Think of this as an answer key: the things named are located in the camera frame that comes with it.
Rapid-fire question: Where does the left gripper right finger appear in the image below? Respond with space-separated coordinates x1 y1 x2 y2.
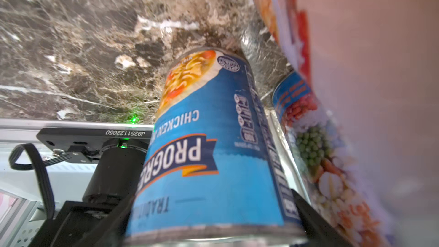
291 189 352 247

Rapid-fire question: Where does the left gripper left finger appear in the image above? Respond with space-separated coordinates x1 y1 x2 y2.
72 192 134 247

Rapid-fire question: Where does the white lid yellow can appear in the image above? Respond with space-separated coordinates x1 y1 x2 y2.
272 72 396 247

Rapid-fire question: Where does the blue soup can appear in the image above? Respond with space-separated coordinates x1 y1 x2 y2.
124 48 307 247

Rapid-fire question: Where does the white lid can back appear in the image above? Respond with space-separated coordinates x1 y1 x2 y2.
254 0 439 247

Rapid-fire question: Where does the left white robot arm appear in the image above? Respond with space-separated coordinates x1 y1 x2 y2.
23 137 348 247

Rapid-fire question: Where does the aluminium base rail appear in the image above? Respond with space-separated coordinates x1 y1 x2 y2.
0 118 155 247

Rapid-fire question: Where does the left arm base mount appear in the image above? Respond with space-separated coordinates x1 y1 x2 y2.
37 127 152 164

